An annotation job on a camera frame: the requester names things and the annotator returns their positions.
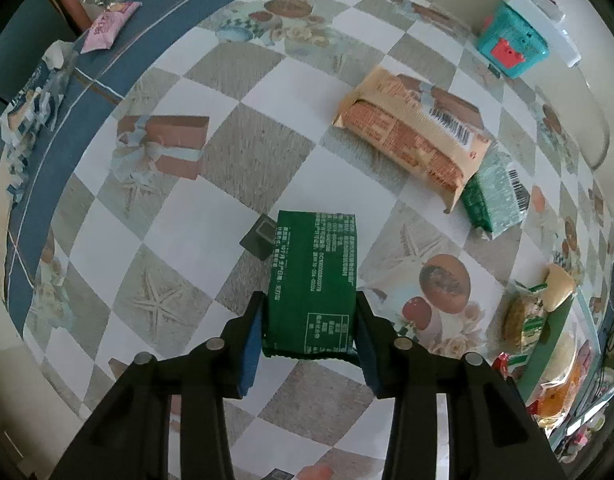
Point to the brown wooden post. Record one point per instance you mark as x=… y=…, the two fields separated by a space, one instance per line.
x=72 y=0

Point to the light green barcode packet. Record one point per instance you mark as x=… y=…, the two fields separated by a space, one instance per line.
x=494 y=195

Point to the small pink packet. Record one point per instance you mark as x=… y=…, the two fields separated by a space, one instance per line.
x=107 y=27

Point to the white power strip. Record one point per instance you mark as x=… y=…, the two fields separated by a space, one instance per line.
x=547 y=15

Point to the blue-white crumpled wrapper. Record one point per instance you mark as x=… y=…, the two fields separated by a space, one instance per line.
x=32 y=105

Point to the green tray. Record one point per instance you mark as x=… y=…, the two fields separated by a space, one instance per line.
x=549 y=345

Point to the small cream bun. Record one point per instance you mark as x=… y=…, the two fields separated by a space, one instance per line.
x=561 y=287

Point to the teal container with red label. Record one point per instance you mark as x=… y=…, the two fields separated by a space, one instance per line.
x=512 y=40

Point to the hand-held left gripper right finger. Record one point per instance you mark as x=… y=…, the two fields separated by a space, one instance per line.
x=367 y=355

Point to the tan biscuit packet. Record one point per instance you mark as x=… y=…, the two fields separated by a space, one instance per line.
x=412 y=130

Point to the dark green packet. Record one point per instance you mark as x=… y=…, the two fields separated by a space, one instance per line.
x=307 y=280

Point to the dark teal cabinet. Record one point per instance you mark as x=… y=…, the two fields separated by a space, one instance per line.
x=17 y=45

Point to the green-white label snack packet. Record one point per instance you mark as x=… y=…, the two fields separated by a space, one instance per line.
x=524 y=320

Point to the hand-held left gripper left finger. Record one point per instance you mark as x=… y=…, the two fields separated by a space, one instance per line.
x=249 y=350

